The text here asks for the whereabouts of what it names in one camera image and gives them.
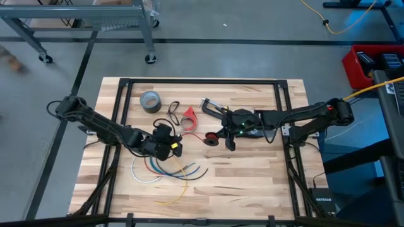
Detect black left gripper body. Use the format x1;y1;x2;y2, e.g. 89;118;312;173
143;123;184;161

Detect yellow hanging cable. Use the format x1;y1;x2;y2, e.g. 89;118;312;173
342;76;404;102

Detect short green cord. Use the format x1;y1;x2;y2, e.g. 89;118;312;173
153;157;196;176

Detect long thin red cord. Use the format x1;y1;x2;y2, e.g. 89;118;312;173
181;132;219;144

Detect black network switch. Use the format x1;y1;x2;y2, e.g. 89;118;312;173
308;187;338;216

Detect grey duct tape roll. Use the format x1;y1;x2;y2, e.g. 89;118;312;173
140;90;162;114

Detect grey metal wheeled cart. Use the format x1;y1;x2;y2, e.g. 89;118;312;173
0;0;161;65

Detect black plastic spool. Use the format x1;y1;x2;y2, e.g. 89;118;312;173
203;132;221;148

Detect black device box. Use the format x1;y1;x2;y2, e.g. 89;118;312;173
379;52;404;72
355;50;377;76

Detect short black cord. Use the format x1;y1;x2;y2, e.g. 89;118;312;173
154;157;209;181

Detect red plastic bin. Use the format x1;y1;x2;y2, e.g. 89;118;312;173
342;44;404;91

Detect black floor stand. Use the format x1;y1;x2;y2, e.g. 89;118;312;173
322;0;404;44

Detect short yellow cord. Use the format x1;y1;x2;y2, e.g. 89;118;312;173
153;156;189;206

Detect short white cord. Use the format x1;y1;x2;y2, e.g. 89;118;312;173
131;156;162;183

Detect short blue cord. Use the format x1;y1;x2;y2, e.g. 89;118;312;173
148;156;201;177

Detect yellow floor cable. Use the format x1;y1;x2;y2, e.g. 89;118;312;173
299;0;379;35

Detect short red cord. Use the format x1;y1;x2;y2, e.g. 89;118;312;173
143;156;189;176

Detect black safety glasses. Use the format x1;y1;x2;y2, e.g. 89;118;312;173
166;100;181;126

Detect black aluminium table frame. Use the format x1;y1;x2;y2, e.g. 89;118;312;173
0;78;404;227

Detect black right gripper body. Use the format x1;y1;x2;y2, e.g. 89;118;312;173
222;108;261;153

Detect tape roll with red dispenser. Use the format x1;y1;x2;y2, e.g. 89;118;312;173
179;106;199;132

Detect black C-clamp with silver screw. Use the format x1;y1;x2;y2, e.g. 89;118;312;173
199;96;229;120

